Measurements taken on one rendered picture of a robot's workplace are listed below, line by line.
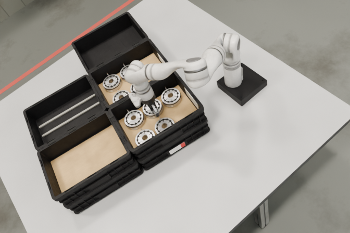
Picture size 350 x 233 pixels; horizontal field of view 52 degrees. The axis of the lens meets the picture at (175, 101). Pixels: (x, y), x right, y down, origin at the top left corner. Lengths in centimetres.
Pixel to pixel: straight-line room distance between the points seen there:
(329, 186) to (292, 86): 79
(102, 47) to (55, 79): 40
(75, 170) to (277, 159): 98
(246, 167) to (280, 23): 180
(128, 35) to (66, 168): 90
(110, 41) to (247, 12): 155
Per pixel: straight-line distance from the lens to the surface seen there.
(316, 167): 254
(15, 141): 233
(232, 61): 177
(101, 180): 173
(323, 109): 192
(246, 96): 189
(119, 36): 229
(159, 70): 143
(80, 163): 185
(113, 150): 181
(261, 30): 324
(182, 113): 179
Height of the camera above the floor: 231
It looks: 53 degrees down
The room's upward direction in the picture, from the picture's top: 22 degrees counter-clockwise
